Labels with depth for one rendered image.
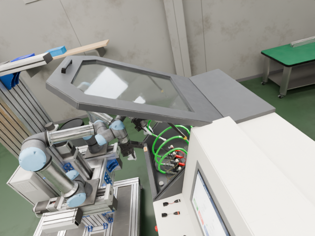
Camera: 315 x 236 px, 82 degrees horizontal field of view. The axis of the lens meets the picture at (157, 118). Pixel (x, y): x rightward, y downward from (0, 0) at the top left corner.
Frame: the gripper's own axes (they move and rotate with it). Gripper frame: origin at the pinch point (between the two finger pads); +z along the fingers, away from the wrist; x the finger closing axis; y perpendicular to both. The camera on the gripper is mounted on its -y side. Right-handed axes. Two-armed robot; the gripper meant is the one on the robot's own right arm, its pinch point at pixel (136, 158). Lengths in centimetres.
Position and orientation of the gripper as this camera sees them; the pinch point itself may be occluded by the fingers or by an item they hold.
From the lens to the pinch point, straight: 139.5
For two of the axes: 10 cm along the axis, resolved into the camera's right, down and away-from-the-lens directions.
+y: -9.6, 2.9, -0.3
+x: 1.9, 5.5, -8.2
